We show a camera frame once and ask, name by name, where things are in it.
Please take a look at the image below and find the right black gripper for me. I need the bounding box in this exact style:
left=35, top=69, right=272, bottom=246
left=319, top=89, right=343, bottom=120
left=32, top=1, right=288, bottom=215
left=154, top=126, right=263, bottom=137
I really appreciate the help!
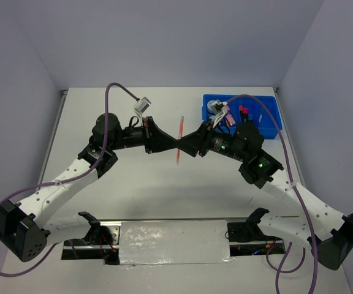
left=172, top=117, right=247, bottom=161

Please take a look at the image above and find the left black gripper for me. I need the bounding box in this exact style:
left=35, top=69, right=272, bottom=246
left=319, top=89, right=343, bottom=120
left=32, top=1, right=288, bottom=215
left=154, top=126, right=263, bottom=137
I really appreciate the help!
left=109, top=116, right=175, bottom=154

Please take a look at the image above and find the orange clear pen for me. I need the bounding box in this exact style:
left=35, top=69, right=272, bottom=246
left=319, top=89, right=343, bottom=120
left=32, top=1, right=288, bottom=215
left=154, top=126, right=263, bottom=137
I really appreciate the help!
left=176, top=116, right=184, bottom=165

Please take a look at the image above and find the blue patterned round tin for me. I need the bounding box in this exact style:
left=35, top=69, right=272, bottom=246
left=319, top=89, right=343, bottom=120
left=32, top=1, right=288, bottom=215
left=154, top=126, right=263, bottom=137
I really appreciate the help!
left=207, top=100, right=218, bottom=115

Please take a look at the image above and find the pink lidded small jar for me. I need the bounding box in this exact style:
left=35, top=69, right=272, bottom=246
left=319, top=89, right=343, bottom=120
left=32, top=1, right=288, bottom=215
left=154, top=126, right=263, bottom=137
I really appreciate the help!
left=224, top=105, right=236, bottom=127

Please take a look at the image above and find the orange cap black highlighter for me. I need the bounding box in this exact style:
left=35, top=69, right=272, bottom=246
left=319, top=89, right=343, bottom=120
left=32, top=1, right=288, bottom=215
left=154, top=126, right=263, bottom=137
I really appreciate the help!
left=239, top=105, right=244, bottom=122

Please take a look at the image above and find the purple clear highlighter pen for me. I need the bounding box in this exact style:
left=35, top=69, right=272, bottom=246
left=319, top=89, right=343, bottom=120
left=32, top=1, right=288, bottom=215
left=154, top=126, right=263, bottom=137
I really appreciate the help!
left=258, top=108, right=265, bottom=126

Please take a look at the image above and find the pink cap black highlighter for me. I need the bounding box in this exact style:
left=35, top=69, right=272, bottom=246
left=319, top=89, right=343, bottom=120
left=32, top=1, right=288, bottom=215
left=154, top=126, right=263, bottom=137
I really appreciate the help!
left=241, top=107, right=249, bottom=123

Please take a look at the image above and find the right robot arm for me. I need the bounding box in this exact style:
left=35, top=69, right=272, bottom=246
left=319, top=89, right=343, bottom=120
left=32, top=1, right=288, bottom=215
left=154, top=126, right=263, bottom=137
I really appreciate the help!
left=177, top=121, right=353, bottom=270

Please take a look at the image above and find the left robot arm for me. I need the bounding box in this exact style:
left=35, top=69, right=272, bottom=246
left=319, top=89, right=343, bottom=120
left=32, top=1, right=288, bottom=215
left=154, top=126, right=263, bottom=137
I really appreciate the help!
left=0, top=113, right=177, bottom=262

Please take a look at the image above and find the blue plastic bin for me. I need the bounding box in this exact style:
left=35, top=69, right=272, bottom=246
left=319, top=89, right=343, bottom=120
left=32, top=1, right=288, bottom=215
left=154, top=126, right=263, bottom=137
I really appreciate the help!
left=216, top=96, right=283, bottom=139

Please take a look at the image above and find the silver foil cover plate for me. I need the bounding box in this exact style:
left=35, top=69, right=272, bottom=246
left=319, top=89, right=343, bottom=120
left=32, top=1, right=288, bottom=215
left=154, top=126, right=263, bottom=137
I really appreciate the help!
left=119, top=220, right=231, bottom=265

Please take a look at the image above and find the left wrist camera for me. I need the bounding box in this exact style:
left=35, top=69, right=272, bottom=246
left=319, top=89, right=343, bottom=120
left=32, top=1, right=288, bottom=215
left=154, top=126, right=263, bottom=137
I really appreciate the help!
left=134, top=97, right=151, bottom=120

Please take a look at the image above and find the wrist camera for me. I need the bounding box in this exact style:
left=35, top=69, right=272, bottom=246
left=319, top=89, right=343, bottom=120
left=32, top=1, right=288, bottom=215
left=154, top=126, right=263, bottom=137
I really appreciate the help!
left=134, top=97, right=151, bottom=120
left=213, top=100, right=228, bottom=128

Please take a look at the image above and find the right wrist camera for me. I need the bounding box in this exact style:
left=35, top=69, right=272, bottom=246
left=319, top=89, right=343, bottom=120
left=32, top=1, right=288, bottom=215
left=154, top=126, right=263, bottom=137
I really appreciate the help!
left=213, top=100, right=228, bottom=128

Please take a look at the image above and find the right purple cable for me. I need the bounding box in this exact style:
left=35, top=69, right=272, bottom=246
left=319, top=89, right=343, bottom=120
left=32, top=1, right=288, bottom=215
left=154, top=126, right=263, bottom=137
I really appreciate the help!
left=222, top=93, right=322, bottom=294

